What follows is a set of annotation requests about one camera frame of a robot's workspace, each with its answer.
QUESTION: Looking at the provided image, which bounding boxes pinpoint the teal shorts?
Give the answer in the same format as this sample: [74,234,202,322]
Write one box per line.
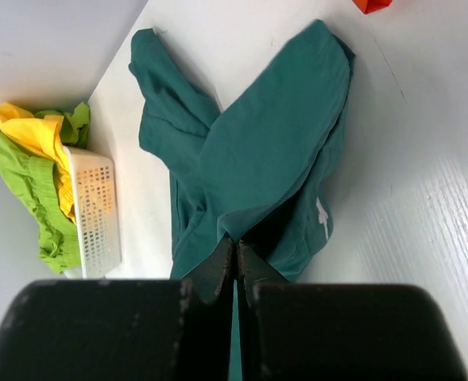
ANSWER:
[128,18,357,283]

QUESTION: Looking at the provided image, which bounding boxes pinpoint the yellow shorts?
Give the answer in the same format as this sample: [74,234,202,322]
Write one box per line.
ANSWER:
[0,102,76,223]

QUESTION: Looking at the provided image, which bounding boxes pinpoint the orange shorts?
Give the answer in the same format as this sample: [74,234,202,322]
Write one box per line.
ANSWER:
[353,0,393,14]

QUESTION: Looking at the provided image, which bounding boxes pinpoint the lime green shorts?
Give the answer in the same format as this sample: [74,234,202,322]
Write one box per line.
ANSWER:
[0,102,91,274]

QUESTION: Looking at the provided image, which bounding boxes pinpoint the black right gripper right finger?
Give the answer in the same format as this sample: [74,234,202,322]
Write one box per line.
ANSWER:
[237,242,467,380]

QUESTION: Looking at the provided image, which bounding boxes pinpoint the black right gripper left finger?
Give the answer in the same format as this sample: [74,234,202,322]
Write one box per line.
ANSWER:
[0,237,234,380]

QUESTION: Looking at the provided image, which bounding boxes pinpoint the white perforated plastic basket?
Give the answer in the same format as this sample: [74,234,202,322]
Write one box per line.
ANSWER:
[64,147,122,279]

